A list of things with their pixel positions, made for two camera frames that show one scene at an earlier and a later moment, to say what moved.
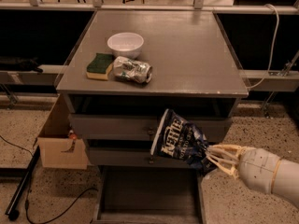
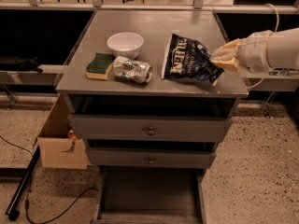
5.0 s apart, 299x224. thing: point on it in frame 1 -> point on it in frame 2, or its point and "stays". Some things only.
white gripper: (258, 168) -> (253, 52)
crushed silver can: (131, 69) stays
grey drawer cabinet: (132, 65) stays
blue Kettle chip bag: (184, 140) -> (188, 59)
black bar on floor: (11, 211) stays
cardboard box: (57, 148) stays
